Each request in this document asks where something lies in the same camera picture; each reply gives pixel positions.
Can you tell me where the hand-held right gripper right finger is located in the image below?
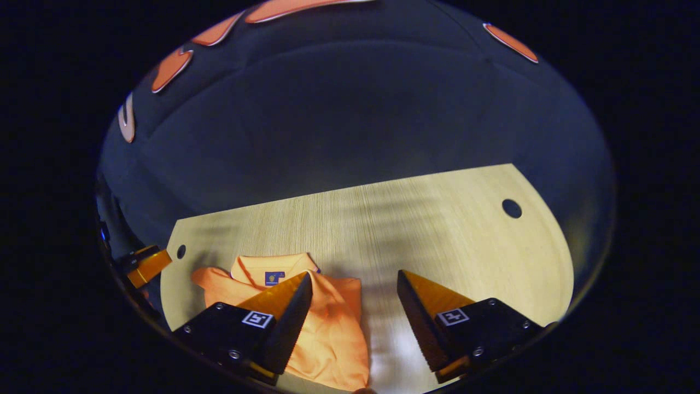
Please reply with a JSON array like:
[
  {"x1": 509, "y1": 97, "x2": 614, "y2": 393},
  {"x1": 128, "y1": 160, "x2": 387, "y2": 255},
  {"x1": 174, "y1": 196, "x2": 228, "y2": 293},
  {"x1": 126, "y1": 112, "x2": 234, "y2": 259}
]
[{"x1": 396, "y1": 269, "x2": 549, "y2": 385}]

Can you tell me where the orange T-shirt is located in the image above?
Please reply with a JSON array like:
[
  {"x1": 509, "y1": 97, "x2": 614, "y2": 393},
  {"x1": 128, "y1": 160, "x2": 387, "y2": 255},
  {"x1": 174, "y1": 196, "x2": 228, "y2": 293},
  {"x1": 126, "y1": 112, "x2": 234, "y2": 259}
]
[{"x1": 190, "y1": 252, "x2": 372, "y2": 392}]

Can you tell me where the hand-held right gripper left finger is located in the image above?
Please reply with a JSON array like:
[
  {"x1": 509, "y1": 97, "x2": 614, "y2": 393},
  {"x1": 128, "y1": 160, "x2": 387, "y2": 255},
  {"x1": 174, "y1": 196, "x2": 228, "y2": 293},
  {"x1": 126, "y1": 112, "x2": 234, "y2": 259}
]
[{"x1": 171, "y1": 270, "x2": 314, "y2": 387}]

